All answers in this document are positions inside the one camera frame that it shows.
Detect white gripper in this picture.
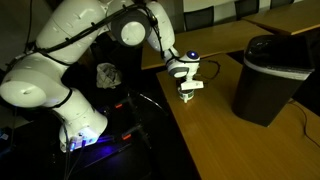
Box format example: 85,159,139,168
179,75,205,92

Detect white cup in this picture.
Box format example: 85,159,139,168
178,88,196,104

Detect wooden table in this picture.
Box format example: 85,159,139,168
242,0,320,36
141,19,274,71

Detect dark office chair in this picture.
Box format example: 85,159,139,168
269,0,295,10
234,0,262,21
182,5,215,33

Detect black trash bin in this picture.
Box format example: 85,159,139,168
231,34,316,128

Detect grey crumpled cloth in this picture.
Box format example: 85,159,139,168
96,62,123,90

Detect black looped cable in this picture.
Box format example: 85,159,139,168
198,59,222,81

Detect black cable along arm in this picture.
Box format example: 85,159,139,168
5,2,166,68

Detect thin black cable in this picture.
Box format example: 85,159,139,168
288,99,320,150

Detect robot base cables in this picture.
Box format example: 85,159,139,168
63,136,88,180

